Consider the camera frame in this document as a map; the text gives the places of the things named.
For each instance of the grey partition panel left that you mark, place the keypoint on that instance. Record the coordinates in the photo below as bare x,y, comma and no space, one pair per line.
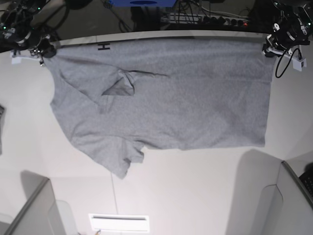
39,215

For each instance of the grey partition panel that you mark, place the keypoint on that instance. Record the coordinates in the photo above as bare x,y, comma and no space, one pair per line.
284,208
39,215

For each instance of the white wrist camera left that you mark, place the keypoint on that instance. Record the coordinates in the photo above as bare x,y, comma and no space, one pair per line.
295,56

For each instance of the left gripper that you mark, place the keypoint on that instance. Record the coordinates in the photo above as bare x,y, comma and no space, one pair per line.
283,37

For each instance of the blue box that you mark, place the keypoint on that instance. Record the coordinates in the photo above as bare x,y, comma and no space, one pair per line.
140,3

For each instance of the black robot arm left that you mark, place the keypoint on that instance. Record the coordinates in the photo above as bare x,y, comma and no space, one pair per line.
297,13

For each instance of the grey T-shirt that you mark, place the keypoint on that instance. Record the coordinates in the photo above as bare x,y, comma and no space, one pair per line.
111,101

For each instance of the grey partition panel right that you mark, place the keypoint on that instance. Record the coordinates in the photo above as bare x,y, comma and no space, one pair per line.
284,208

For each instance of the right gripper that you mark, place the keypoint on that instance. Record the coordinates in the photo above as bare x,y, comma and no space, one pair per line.
38,45

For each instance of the black keyboard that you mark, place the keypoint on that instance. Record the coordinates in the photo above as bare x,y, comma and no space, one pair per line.
307,180

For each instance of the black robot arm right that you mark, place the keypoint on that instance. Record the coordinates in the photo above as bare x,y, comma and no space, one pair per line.
20,14

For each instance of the white cable slot plate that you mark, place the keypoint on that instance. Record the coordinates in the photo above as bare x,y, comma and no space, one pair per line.
120,223

